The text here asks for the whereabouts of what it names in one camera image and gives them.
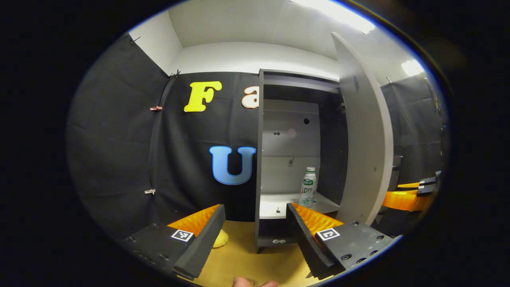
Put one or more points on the clear bottle with green label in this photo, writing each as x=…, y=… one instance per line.
x=308, y=189

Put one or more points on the black backdrop cloth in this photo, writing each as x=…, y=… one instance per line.
x=119, y=139

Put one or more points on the large ceiling light panel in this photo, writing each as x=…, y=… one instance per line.
x=338, y=14

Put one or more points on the yellow coaster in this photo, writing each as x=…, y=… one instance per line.
x=221, y=239

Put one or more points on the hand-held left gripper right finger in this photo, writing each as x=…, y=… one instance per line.
x=306, y=243

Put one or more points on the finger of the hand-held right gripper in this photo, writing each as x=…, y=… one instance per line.
x=402, y=200
x=428, y=180

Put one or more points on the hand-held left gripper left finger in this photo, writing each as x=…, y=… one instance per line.
x=203, y=243

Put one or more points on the small ceiling light panel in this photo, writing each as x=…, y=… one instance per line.
x=412, y=67

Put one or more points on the grey cabinet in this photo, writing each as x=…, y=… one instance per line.
x=291, y=139

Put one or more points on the beige cabinet door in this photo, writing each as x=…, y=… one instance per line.
x=366, y=139

